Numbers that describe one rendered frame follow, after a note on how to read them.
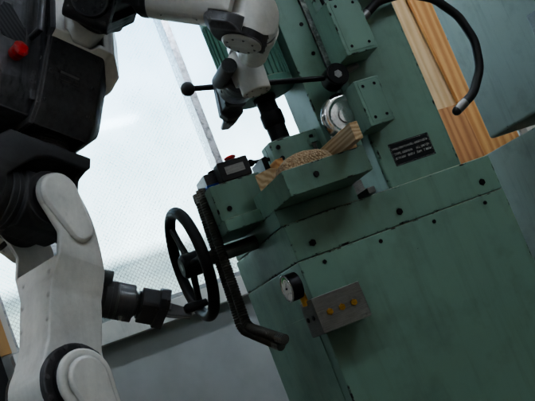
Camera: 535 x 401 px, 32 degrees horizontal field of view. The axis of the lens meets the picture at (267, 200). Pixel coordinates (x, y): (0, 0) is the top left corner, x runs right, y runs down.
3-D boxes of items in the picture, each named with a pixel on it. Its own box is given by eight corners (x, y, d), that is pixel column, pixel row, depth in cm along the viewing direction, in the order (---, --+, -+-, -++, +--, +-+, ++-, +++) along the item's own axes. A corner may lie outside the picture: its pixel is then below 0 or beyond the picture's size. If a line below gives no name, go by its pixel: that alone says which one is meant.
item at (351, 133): (273, 211, 262) (268, 197, 262) (279, 208, 262) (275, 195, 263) (355, 139, 204) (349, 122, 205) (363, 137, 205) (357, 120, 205)
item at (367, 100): (357, 138, 238) (340, 95, 240) (381, 130, 241) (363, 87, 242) (372, 126, 229) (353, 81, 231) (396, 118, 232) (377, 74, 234)
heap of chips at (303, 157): (271, 182, 215) (265, 167, 216) (325, 165, 220) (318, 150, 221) (283, 171, 207) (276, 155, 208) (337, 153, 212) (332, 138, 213)
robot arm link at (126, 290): (158, 341, 222) (107, 332, 220) (161, 307, 229) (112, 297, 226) (169, 313, 213) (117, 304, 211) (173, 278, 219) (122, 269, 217)
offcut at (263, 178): (267, 191, 225) (261, 175, 226) (283, 183, 223) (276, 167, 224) (260, 191, 222) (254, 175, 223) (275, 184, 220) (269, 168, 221)
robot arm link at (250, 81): (250, 57, 215) (263, 36, 205) (265, 101, 214) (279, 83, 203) (204, 68, 212) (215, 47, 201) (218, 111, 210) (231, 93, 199)
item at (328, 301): (311, 339, 210) (298, 305, 211) (358, 320, 214) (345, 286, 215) (323, 334, 202) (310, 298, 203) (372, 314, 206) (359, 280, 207)
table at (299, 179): (193, 264, 258) (185, 243, 259) (292, 230, 268) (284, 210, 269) (251, 209, 202) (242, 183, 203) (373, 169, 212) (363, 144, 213)
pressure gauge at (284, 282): (290, 313, 209) (276, 278, 210) (305, 306, 210) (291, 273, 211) (298, 308, 203) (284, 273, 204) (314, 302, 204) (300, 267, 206)
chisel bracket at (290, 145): (272, 181, 244) (260, 150, 246) (319, 165, 249) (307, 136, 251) (280, 173, 238) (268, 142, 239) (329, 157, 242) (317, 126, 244)
